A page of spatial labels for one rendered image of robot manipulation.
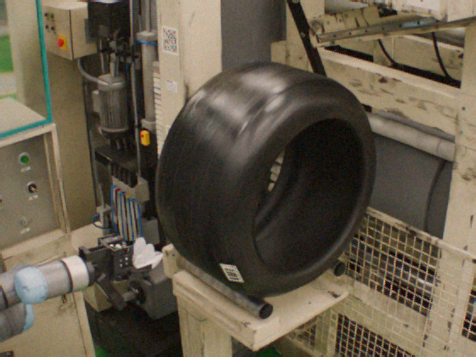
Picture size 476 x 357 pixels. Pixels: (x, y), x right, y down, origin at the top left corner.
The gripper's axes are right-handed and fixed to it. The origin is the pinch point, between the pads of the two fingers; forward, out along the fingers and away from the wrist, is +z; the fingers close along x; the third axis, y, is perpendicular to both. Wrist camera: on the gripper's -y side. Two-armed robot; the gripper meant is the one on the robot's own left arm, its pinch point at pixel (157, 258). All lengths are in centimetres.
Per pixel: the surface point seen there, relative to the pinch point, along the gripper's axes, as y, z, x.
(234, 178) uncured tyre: 20.6, 12.0, -10.6
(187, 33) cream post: 46, 25, 26
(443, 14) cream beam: 60, 48, -35
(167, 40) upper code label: 43, 24, 33
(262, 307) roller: -16.6, 24.8, -10.4
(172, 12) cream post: 51, 23, 31
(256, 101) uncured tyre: 35.3, 20.9, -6.0
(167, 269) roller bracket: -20.3, 20.4, 23.8
